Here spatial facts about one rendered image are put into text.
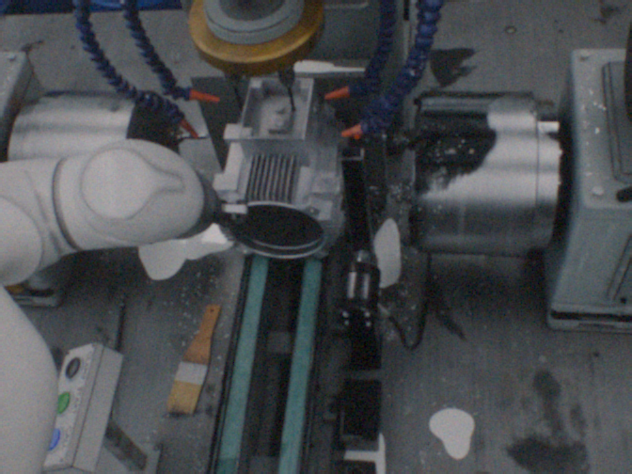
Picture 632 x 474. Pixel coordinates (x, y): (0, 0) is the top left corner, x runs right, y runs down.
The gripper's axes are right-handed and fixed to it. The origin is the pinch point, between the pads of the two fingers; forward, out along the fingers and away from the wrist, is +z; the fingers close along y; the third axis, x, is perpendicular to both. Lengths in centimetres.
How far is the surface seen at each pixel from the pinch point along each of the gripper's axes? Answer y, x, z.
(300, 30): -12.5, -23.0, -13.7
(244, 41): -5.8, -21.0, -15.5
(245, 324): -0.9, 16.5, 11.7
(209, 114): 7.6, -17.9, 15.2
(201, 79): 6.9, -22.0, 8.0
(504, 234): -40.0, 1.4, 3.9
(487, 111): -37.1, -15.9, 2.0
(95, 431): 13.3, 29.7, -11.7
